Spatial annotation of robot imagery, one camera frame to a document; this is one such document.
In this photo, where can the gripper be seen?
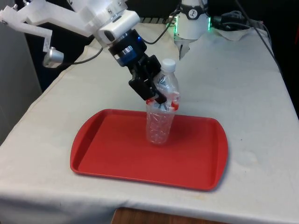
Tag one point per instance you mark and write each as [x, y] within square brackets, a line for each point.
[130, 47]

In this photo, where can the clear plastic bottle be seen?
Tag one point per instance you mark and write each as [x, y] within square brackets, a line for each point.
[160, 126]

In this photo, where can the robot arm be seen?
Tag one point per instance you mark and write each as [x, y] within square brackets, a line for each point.
[191, 25]

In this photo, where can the red tray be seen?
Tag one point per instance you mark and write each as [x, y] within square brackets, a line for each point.
[121, 151]

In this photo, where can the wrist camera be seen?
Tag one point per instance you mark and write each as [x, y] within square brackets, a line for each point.
[119, 26]

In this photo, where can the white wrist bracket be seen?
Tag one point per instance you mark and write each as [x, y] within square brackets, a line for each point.
[35, 18]

